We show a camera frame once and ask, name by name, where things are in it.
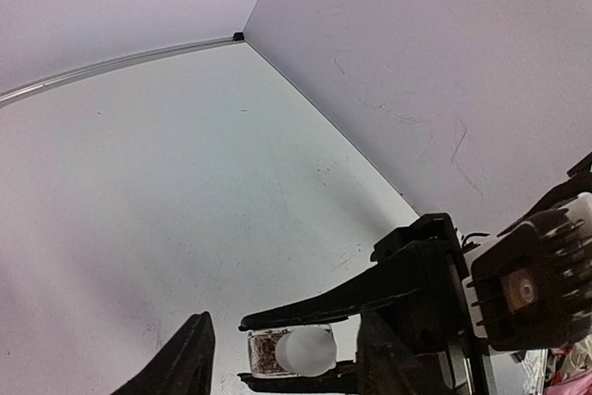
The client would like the glitter nail polish bottle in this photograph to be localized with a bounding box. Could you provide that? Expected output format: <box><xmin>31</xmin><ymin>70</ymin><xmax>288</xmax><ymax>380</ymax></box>
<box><xmin>247</xmin><ymin>323</ymin><xmax>337</xmax><ymax>378</ymax></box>

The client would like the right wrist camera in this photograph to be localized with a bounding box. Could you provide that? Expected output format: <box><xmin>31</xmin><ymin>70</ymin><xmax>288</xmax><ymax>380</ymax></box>
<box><xmin>462</xmin><ymin>192</ymin><xmax>591</xmax><ymax>352</ymax></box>

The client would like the pile of colourful clothes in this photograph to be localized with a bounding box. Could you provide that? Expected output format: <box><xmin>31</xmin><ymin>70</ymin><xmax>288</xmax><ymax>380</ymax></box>
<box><xmin>544</xmin><ymin>336</ymin><xmax>591</xmax><ymax>395</ymax></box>

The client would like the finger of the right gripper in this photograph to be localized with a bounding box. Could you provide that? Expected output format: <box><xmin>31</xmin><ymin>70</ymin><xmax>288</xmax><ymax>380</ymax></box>
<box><xmin>238</xmin><ymin>361</ymin><xmax>359</xmax><ymax>394</ymax></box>

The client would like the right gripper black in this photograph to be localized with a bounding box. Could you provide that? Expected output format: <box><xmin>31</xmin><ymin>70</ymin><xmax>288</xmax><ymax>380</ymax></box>
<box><xmin>239</xmin><ymin>214</ymin><xmax>497</xmax><ymax>394</ymax></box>

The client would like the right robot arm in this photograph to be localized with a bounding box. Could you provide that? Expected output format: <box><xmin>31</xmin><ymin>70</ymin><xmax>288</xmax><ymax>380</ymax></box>
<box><xmin>240</xmin><ymin>158</ymin><xmax>591</xmax><ymax>394</ymax></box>

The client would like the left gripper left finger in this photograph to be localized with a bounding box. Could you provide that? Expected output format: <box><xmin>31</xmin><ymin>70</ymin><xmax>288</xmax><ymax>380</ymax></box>
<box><xmin>113</xmin><ymin>312</ymin><xmax>216</xmax><ymax>395</ymax></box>

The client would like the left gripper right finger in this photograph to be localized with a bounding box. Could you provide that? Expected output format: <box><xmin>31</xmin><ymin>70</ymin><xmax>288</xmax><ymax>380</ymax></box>
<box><xmin>355</xmin><ymin>311</ymin><xmax>454</xmax><ymax>395</ymax></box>

